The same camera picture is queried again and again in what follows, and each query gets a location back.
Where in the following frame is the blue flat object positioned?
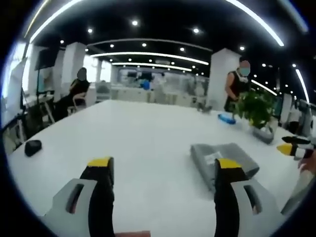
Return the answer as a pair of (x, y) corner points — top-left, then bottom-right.
(217, 113), (237, 125)

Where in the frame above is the grey machine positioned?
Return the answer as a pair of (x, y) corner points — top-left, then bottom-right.
(294, 99), (316, 136)

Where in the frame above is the person's right hand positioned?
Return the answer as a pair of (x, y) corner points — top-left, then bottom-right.
(298, 151), (316, 176)

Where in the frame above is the whiteboard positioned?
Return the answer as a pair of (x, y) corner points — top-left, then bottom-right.
(3, 58), (28, 126)

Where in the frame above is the white chair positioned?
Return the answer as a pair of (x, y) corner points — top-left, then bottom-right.
(67, 94), (87, 116)

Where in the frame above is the green potted plant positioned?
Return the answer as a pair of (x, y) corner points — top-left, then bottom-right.
(234, 90), (277, 145)

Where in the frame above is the small grey table object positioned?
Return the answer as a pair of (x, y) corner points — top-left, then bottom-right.
(197, 104), (213, 114)

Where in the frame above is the small black case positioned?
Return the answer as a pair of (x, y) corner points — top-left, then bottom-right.
(24, 139), (43, 157)

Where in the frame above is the grey towel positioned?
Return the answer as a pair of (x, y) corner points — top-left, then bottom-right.
(190, 142), (260, 192)

